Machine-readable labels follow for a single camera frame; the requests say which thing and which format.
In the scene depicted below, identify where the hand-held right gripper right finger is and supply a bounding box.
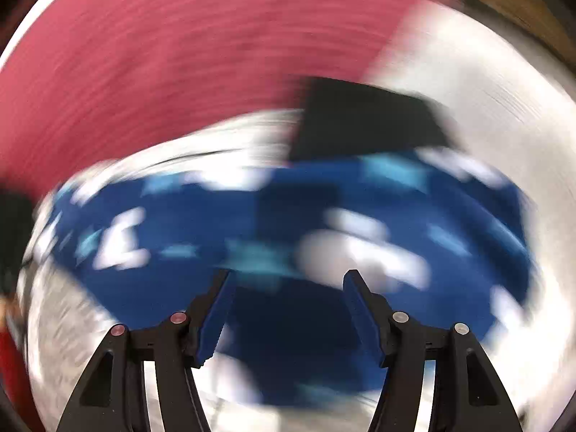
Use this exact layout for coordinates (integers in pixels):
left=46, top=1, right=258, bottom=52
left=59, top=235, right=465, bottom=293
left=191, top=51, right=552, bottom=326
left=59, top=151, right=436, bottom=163
left=343, top=269, right=525, bottom=432

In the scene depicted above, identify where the navy star fleece blanket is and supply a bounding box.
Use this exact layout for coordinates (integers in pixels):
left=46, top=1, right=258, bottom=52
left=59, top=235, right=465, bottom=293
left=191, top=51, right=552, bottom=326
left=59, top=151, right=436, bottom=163
left=33, top=148, right=538, bottom=408

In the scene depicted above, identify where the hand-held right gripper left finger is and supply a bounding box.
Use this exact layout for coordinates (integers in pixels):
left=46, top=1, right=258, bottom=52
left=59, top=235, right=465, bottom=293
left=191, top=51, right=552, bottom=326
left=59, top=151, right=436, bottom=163
left=56, top=269, right=234, bottom=432

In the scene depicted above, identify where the white patterned mattress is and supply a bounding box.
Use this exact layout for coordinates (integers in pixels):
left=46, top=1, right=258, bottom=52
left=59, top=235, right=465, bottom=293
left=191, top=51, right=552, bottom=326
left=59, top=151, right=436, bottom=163
left=18, top=0, right=576, bottom=432

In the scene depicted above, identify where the red knitted blanket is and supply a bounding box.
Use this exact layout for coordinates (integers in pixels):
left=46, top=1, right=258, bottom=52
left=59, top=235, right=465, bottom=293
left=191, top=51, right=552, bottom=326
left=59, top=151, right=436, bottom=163
left=0, top=0, right=464, bottom=190

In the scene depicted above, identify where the folded black cloth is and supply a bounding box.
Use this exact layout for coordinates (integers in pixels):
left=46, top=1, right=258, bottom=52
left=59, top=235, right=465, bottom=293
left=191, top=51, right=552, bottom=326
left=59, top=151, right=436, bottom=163
left=288, top=76, right=455, bottom=162

